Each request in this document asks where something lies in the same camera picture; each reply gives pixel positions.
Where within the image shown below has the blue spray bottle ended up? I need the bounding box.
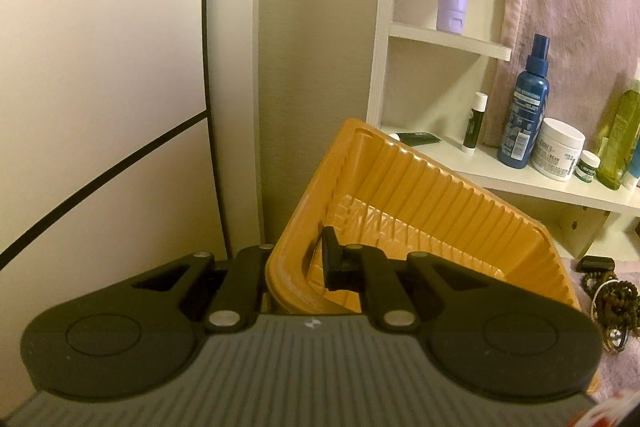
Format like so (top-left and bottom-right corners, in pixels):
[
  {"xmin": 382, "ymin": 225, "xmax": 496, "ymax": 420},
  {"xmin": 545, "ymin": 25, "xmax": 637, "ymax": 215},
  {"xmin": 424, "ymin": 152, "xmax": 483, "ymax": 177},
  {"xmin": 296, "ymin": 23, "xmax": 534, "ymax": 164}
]
[{"xmin": 497, "ymin": 33, "xmax": 552, "ymax": 170}]

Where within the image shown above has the pink fuzzy blanket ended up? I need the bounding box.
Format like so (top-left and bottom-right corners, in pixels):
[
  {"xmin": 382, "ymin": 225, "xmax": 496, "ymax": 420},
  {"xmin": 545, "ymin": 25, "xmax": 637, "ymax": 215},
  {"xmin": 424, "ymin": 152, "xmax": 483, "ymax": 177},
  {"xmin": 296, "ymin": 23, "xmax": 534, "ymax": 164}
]
[{"xmin": 482, "ymin": 0, "xmax": 640, "ymax": 158}]

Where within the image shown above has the white shelf unit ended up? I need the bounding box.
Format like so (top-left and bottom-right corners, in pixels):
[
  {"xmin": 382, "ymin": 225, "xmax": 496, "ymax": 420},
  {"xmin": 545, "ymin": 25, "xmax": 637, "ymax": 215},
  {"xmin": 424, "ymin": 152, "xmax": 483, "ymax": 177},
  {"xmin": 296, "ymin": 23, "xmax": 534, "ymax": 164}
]
[{"xmin": 364, "ymin": 0, "xmax": 640, "ymax": 259}]

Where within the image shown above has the metal chain jewelry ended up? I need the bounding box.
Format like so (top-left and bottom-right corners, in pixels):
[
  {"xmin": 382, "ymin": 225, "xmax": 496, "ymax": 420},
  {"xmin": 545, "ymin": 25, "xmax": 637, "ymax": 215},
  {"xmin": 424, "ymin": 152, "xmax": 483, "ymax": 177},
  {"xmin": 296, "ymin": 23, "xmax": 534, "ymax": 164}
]
[{"xmin": 602, "ymin": 327, "xmax": 632, "ymax": 354}]

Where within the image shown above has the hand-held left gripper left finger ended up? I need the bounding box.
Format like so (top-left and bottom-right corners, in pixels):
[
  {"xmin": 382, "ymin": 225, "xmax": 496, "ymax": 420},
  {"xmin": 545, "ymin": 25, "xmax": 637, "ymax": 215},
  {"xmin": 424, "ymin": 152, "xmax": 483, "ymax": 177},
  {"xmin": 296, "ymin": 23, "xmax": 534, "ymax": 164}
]
[{"xmin": 131, "ymin": 244, "xmax": 275, "ymax": 334}]

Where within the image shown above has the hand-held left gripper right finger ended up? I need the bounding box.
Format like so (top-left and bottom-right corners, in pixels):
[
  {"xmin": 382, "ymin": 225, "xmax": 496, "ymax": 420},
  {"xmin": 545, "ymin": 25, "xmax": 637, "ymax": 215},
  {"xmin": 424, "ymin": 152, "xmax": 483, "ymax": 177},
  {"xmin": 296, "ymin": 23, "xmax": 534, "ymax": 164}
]
[{"xmin": 320, "ymin": 226, "xmax": 507, "ymax": 334}]

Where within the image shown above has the small green jar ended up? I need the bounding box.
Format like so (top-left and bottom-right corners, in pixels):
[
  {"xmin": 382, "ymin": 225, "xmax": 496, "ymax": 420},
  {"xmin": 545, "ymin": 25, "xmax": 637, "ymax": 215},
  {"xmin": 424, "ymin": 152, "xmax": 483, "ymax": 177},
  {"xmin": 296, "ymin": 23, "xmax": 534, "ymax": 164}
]
[{"xmin": 573, "ymin": 150, "xmax": 602, "ymax": 184}]

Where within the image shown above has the brown wooden bead bracelet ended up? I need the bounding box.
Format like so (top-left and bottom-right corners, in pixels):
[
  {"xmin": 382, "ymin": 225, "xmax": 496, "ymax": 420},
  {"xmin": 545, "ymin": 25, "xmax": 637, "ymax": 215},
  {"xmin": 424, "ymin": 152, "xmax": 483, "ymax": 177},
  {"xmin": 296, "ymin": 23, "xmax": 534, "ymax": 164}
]
[{"xmin": 580, "ymin": 271, "xmax": 622, "ymax": 308}]

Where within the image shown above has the green oil spray bottle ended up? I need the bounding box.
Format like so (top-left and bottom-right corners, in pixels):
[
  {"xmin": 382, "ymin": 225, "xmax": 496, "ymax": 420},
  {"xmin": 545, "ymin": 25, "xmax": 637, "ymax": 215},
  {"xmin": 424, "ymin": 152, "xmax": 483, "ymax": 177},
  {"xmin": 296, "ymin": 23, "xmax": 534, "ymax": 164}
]
[{"xmin": 595, "ymin": 79, "xmax": 640, "ymax": 191}]

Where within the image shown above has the white and green lip balm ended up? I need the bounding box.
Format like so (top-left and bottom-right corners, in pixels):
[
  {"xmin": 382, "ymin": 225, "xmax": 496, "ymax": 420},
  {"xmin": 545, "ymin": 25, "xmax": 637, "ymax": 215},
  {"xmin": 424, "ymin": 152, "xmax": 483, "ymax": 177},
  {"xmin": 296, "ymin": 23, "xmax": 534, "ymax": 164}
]
[{"xmin": 462, "ymin": 92, "xmax": 489, "ymax": 156}]

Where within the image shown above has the white cream jar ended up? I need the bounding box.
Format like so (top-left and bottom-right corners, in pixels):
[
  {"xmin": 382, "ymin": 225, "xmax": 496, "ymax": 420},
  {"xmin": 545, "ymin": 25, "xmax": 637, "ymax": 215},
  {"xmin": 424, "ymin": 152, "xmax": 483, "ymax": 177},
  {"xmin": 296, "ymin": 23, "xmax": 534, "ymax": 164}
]
[{"xmin": 531, "ymin": 117, "xmax": 586, "ymax": 182}]

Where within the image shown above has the dark bead bracelet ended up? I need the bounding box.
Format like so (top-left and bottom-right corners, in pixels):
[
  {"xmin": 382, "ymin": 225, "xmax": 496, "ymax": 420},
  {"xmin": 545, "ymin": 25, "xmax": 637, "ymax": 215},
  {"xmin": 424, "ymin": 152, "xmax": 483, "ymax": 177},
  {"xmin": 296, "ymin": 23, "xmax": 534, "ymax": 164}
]
[{"xmin": 595, "ymin": 279, "xmax": 640, "ymax": 339}]

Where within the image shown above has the dark green sachet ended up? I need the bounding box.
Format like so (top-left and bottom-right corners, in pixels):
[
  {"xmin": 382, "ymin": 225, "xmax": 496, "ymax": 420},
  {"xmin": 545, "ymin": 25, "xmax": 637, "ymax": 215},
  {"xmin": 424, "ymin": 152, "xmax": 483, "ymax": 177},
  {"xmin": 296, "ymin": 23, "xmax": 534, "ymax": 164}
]
[{"xmin": 389, "ymin": 132, "xmax": 442, "ymax": 144}]

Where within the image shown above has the small black box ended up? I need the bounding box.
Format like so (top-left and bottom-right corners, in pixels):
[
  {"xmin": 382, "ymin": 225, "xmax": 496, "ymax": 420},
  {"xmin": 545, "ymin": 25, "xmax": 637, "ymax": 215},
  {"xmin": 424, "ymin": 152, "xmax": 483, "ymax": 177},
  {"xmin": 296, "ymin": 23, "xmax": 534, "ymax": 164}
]
[{"xmin": 576, "ymin": 256, "xmax": 616, "ymax": 273}]

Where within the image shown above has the orange ribbed plastic tray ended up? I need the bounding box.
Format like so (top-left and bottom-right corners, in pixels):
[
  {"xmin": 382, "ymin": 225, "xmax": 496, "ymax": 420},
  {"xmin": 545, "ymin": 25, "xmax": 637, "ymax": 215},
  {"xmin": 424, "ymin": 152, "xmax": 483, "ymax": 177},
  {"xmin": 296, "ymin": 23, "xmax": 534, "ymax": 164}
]
[{"xmin": 264, "ymin": 117, "xmax": 600, "ymax": 398}]

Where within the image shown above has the pink mat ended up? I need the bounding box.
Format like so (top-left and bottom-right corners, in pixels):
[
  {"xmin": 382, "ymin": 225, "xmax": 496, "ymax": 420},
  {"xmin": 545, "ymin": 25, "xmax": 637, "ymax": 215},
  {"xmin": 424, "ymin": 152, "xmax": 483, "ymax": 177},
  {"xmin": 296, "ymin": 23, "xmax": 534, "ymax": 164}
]
[{"xmin": 560, "ymin": 257, "xmax": 640, "ymax": 413}]

